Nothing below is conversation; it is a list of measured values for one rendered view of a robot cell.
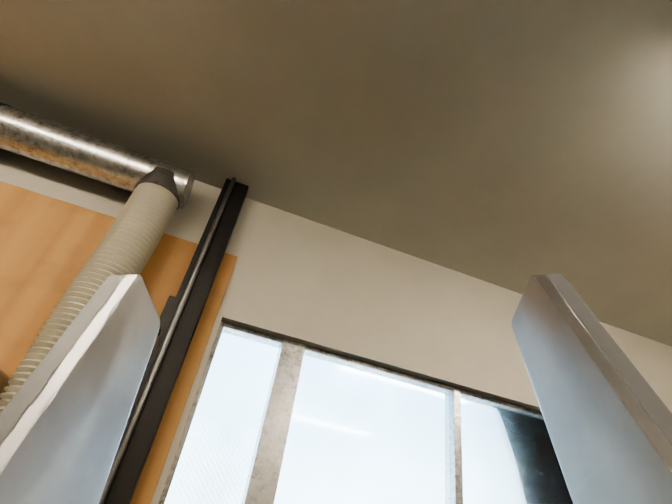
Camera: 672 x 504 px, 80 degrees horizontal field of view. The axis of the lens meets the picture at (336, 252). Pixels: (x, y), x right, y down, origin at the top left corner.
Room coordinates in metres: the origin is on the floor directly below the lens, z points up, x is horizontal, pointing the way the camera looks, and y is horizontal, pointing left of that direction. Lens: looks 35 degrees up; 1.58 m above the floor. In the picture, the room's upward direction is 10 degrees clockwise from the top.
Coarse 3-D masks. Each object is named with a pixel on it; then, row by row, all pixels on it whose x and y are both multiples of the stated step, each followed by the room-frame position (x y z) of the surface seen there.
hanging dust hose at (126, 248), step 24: (144, 192) 1.11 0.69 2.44; (168, 192) 1.13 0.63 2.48; (120, 216) 1.11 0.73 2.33; (144, 216) 1.11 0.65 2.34; (168, 216) 1.18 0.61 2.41; (120, 240) 1.10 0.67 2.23; (144, 240) 1.13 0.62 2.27; (96, 264) 1.09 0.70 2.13; (120, 264) 1.12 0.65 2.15; (144, 264) 1.19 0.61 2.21; (72, 288) 1.10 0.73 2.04; (96, 288) 1.10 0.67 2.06; (72, 312) 1.09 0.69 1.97; (48, 336) 1.08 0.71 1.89; (24, 360) 1.09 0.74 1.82; (0, 408) 1.08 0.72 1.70
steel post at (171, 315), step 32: (224, 192) 1.25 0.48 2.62; (224, 224) 1.26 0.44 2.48; (192, 288) 1.25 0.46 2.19; (160, 320) 1.24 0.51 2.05; (192, 320) 1.26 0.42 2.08; (160, 352) 1.23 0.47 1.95; (160, 384) 1.26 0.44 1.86; (160, 416) 1.27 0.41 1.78; (128, 448) 1.25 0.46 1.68; (128, 480) 1.26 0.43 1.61
